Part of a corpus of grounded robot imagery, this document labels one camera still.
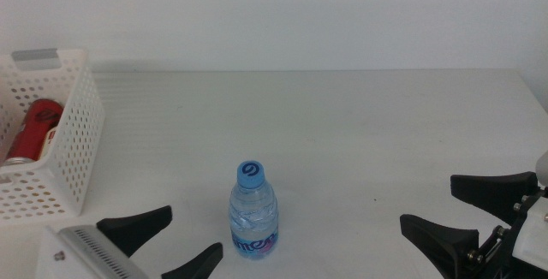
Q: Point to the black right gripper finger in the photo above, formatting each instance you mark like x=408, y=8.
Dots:
x=496, y=191
x=445, y=240

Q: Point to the white perforated plastic basket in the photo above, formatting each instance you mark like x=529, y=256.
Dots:
x=73, y=142

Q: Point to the clear blue-capped water bottle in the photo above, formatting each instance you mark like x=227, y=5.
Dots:
x=253, y=219

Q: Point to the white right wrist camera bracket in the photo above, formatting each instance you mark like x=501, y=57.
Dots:
x=533, y=236

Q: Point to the red soda can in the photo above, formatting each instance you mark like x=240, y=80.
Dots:
x=34, y=133

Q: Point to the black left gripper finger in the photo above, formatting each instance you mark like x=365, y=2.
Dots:
x=137, y=227
x=197, y=264

